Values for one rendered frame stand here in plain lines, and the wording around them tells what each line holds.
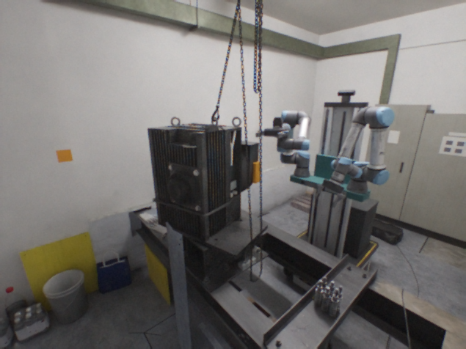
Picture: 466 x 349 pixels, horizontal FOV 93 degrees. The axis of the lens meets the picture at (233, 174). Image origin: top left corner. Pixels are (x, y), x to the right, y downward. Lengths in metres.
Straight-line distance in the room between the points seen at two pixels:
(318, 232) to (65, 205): 2.38
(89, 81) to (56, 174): 0.83
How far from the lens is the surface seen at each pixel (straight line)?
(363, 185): 1.97
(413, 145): 3.81
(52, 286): 2.63
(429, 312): 1.82
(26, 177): 2.33
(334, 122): 2.20
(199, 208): 1.44
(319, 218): 2.46
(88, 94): 2.36
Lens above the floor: 1.77
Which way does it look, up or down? 18 degrees down
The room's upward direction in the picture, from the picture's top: straight up
